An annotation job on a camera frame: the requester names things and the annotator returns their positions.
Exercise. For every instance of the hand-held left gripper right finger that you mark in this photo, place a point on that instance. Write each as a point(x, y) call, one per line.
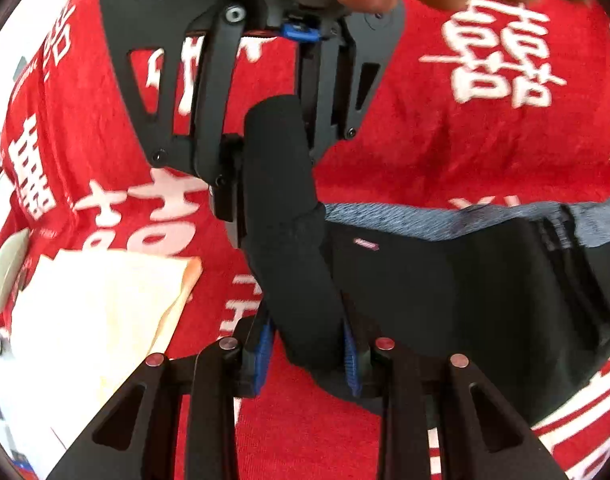
point(352, 367)

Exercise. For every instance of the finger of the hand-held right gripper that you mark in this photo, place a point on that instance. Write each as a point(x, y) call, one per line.
point(330, 90)
point(210, 110)

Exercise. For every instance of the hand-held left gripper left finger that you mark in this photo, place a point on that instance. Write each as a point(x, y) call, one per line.
point(262, 355)

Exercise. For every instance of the black pants with blue trim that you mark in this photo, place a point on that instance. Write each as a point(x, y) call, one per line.
point(435, 285)

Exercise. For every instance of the red printed blanket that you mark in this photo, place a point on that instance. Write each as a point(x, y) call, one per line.
point(410, 125)

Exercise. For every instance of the folded cream cloth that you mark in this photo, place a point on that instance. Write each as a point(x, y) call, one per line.
point(85, 320)

